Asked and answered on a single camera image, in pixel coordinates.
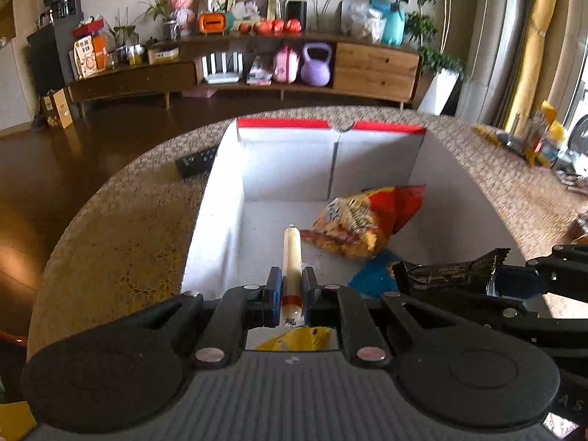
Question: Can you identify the small potted plant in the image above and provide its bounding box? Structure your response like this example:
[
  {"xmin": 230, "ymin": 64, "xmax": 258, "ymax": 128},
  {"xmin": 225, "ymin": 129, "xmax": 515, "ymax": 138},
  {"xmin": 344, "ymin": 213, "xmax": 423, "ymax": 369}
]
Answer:
[{"xmin": 140, "ymin": 0, "xmax": 182, "ymax": 41}]

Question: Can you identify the cream sausage stick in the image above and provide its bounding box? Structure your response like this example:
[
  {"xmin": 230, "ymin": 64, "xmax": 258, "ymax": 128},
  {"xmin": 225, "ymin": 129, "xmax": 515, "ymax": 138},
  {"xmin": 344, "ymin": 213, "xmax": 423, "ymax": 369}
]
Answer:
[{"xmin": 281, "ymin": 224, "xmax": 304, "ymax": 329}]

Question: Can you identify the tall green plant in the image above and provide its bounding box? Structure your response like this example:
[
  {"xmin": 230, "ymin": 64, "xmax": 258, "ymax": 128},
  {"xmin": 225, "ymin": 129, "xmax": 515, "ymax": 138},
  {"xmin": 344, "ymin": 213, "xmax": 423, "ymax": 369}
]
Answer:
[{"xmin": 397, "ymin": 0, "xmax": 472, "ymax": 74}]

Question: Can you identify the clear plastic bag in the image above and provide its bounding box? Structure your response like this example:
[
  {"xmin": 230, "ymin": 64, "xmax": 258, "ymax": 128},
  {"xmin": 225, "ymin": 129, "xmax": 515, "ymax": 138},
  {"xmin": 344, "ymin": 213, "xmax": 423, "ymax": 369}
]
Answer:
[{"xmin": 341, "ymin": 1, "xmax": 387, "ymax": 43}]

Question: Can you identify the white planter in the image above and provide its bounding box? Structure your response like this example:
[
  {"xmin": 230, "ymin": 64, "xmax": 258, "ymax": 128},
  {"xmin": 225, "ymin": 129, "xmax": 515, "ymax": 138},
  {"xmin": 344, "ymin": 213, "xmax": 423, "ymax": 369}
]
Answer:
[{"xmin": 416, "ymin": 68, "xmax": 462, "ymax": 115}]

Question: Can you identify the yellow-lidded supplement bottle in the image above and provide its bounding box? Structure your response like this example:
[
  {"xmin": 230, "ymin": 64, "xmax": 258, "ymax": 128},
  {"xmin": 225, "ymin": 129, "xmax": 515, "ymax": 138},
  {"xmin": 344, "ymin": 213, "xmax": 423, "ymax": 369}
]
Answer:
[{"xmin": 535, "ymin": 122, "xmax": 567, "ymax": 166}]

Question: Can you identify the leafy potted plant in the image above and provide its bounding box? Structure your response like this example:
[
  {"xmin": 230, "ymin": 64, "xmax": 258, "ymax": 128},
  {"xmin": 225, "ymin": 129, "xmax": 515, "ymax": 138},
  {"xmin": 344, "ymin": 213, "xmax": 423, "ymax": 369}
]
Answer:
[{"xmin": 103, "ymin": 9, "xmax": 141, "ymax": 62}]

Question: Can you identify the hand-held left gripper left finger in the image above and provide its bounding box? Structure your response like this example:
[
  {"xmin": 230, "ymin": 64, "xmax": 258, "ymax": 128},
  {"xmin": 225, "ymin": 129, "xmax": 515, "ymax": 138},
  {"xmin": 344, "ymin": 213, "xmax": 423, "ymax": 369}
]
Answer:
[{"xmin": 133, "ymin": 266, "xmax": 283, "ymax": 368}]

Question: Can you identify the white router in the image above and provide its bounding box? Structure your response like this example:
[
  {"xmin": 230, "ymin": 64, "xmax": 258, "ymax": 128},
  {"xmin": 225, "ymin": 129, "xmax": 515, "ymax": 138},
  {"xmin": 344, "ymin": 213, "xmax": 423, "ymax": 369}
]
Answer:
[{"xmin": 201, "ymin": 52, "xmax": 244, "ymax": 85}]

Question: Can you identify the yellow curtain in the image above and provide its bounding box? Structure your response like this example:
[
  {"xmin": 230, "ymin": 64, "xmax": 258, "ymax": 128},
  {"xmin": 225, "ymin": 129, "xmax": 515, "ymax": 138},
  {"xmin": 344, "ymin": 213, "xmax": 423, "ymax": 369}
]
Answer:
[{"xmin": 503, "ymin": 0, "xmax": 563, "ymax": 134}]

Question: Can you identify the white washing machine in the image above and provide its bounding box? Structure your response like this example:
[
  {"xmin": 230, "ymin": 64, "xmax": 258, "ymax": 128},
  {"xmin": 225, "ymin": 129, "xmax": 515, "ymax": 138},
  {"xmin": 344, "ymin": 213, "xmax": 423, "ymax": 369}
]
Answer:
[{"xmin": 567, "ymin": 96, "xmax": 588, "ymax": 157}]

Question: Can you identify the wooden tv cabinet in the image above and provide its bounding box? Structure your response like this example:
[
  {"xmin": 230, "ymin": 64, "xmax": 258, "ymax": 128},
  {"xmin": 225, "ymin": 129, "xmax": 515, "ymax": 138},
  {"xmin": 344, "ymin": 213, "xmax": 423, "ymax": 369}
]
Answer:
[{"xmin": 67, "ymin": 32, "xmax": 423, "ymax": 111}]

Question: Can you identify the short black remote control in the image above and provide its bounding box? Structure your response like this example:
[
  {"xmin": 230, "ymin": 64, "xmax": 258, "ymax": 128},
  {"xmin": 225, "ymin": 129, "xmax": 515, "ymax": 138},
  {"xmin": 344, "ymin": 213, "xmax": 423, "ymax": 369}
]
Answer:
[{"xmin": 175, "ymin": 144, "xmax": 221, "ymax": 180}]

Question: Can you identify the blue bottle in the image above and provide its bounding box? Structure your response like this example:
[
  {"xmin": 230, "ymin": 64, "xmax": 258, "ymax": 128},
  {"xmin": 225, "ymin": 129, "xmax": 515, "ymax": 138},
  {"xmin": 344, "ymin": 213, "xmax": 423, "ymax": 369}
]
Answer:
[{"xmin": 371, "ymin": 0, "xmax": 406, "ymax": 47}]

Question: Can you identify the stack of booklets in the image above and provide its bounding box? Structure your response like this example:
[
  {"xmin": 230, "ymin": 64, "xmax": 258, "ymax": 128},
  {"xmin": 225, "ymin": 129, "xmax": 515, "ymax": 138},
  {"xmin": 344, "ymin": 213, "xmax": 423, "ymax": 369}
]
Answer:
[{"xmin": 247, "ymin": 57, "xmax": 274, "ymax": 86}]

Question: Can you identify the orange and red chip bag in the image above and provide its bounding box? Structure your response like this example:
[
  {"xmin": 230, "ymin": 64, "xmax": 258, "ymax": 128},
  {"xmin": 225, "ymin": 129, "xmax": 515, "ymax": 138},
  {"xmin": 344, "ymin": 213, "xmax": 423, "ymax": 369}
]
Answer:
[{"xmin": 301, "ymin": 185, "xmax": 427, "ymax": 262}]

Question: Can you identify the brown paper bag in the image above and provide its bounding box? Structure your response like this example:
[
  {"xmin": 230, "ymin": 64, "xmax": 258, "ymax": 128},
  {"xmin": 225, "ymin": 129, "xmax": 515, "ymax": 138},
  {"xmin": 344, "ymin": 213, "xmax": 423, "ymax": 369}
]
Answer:
[{"xmin": 40, "ymin": 88, "xmax": 73, "ymax": 129}]

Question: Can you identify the black and brown snack packet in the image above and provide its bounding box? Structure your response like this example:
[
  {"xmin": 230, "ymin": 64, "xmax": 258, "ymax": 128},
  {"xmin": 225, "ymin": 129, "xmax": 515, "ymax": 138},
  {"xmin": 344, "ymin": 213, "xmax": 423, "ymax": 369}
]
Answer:
[{"xmin": 390, "ymin": 248, "xmax": 510, "ymax": 297}]

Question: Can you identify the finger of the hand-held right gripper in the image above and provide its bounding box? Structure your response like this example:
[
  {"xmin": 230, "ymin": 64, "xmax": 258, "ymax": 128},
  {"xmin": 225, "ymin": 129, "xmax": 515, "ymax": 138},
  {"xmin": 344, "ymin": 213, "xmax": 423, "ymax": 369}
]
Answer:
[
  {"xmin": 495, "ymin": 244, "xmax": 588, "ymax": 298},
  {"xmin": 459, "ymin": 298, "xmax": 588, "ymax": 354}
]

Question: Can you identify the purple kettlebell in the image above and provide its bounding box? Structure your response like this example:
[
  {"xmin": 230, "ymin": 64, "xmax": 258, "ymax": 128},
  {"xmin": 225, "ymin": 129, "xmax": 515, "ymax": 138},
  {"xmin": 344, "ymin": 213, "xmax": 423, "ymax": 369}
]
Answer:
[{"xmin": 300, "ymin": 42, "xmax": 332, "ymax": 86}]

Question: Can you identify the small yellow wrapper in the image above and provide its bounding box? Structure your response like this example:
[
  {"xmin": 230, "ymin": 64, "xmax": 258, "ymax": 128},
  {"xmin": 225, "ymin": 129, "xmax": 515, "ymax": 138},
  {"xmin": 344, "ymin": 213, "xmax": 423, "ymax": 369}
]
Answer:
[{"xmin": 475, "ymin": 125, "xmax": 503, "ymax": 145}]

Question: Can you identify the yellow and blue snack bag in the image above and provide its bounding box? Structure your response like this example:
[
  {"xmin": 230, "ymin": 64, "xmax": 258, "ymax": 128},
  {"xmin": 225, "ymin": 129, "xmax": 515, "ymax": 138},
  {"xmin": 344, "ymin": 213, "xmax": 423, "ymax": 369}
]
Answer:
[{"xmin": 255, "ymin": 250, "xmax": 400, "ymax": 352}]

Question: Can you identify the orange radio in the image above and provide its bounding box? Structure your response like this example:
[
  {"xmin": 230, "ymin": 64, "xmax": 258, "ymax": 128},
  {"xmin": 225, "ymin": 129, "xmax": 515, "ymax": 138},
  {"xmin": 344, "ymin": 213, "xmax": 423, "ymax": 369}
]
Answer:
[{"xmin": 198, "ymin": 11, "xmax": 226, "ymax": 35}]

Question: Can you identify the black side cabinet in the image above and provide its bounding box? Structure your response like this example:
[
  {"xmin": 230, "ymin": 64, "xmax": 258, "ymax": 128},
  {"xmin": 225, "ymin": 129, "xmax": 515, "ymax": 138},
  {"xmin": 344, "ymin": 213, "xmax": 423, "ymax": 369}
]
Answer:
[{"xmin": 26, "ymin": 18, "xmax": 83, "ymax": 102}]

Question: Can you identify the red and white cardboard box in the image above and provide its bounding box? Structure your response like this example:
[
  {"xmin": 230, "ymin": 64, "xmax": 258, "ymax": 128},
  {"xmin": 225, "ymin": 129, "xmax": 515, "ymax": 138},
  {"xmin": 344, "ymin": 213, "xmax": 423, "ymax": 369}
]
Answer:
[{"xmin": 180, "ymin": 118, "xmax": 529, "ymax": 350}]

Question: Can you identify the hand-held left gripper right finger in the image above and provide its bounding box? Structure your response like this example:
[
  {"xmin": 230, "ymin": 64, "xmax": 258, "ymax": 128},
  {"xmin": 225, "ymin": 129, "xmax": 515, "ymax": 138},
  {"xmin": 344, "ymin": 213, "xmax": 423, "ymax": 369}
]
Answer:
[{"xmin": 302, "ymin": 266, "xmax": 455, "ymax": 368}]

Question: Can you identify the framed photo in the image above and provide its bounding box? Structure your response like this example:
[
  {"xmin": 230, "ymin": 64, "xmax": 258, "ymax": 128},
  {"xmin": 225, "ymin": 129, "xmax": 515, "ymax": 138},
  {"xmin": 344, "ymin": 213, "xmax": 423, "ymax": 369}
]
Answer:
[{"xmin": 226, "ymin": 0, "xmax": 280, "ymax": 26}]

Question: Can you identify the black coffee machine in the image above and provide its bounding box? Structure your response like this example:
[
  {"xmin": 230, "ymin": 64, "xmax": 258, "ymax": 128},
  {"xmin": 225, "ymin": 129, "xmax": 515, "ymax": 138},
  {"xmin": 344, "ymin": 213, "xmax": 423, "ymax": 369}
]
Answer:
[{"xmin": 39, "ymin": 0, "xmax": 81, "ymax": 28}]

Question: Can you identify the black speaker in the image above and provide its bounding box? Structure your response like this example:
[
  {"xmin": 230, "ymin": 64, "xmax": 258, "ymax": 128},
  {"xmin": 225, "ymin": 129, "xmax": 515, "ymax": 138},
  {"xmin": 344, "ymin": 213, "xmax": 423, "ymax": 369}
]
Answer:
[{"xmin": 285, "ymin": 0, "xmax": 308, "ymax": 26}]

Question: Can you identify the small cardboard box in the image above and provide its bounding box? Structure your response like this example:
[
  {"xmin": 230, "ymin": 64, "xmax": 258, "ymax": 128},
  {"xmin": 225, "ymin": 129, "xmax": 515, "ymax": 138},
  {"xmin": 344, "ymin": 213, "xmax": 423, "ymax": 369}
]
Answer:
[{"xmin": 148, "ymin": 46, "xmax": 181, "ymax": 65}]

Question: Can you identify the grey standing air conditioner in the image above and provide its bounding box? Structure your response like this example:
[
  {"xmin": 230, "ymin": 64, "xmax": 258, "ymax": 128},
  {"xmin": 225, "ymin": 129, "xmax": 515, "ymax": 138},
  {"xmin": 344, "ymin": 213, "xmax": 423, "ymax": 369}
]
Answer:
[{"xmin": 455, "ymin": 0, "xmax": 543, "ymax": 125}]

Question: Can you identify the pink doll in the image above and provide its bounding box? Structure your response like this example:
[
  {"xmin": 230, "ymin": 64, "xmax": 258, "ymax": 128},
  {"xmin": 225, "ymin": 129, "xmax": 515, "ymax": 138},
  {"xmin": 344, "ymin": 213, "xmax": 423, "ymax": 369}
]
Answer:
[{"xmin": 165, "ymin": 0, "xmax": 196, "ymax": 37}]

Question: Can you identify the orange and white box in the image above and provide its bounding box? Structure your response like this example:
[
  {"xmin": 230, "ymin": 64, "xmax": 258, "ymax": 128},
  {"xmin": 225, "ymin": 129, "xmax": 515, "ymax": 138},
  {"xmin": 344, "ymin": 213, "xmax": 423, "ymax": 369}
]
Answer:
[{"xmin": 73, "ymin": 34, "xmax": 108, "ymax": 79}]

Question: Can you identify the pink bag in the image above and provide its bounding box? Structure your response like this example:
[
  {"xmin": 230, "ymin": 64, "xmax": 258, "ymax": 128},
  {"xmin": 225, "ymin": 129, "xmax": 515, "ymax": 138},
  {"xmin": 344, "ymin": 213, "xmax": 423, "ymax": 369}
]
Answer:
[{"xmin": 272, "ymin": 46, "xmax": 301, "ymax": 84}]

